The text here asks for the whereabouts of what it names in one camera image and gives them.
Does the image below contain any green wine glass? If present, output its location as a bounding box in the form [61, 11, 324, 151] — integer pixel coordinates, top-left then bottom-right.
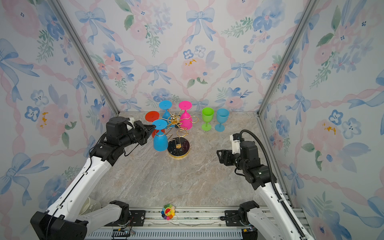
[202, 107, 215, 132]

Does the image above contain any gold wire glass rack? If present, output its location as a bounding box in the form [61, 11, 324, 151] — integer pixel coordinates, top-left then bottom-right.
[167, 114, 199, 160]

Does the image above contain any blue wine glass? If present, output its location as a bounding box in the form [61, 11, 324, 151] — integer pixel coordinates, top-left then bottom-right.
[159, 100, 172, 121]
[153, 119, 168, 152]

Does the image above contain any rainbow flower toy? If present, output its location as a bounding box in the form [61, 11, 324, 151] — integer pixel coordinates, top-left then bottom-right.
[161, 204, 176, 221]

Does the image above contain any left frame post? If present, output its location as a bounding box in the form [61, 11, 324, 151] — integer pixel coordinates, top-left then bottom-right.
[48, 0, 120, 116]

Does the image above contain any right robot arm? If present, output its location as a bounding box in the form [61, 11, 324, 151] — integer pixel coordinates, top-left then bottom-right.
[217, 140, 313, 240]

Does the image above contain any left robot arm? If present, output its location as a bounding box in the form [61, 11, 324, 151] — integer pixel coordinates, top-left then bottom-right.
[31, 117, 156, 240]

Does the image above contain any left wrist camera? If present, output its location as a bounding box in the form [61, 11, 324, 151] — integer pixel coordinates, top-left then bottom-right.
[126, 117, 135, 131]

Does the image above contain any pink wine glass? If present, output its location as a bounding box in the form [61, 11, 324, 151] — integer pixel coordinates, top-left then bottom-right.
[179, 101, 193, 130]

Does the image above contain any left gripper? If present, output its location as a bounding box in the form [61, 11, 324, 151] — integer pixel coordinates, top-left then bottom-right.
[120, 121, 156, 150]

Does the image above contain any frame post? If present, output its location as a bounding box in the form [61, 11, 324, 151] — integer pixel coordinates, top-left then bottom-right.
[48, 0, 120, 116]
[258, 0, 318, 118]

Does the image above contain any red wine glass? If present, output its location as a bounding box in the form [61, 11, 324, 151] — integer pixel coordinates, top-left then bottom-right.
[145, 111, 160, 138]

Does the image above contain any right frame post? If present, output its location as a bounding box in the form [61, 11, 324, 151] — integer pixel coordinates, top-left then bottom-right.
[258, 0, 318, 118]

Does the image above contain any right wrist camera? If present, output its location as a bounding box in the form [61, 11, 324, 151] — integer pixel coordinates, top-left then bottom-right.
[230, 133, 243, 155]

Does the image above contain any teal wine glass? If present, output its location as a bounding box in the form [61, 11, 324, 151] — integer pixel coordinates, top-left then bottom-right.
[215, 109, 230, 132]

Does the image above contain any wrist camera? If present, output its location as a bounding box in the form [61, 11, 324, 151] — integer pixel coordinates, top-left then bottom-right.
[126, 117, 135, 131]
[230, 133, 243, 155]

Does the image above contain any aluminium mounting rail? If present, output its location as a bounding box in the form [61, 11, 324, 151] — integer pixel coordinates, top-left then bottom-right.
[55, 205, 314, 240]

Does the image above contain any white paper cup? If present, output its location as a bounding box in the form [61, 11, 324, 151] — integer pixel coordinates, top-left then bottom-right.
[80, 197, 101, 215]

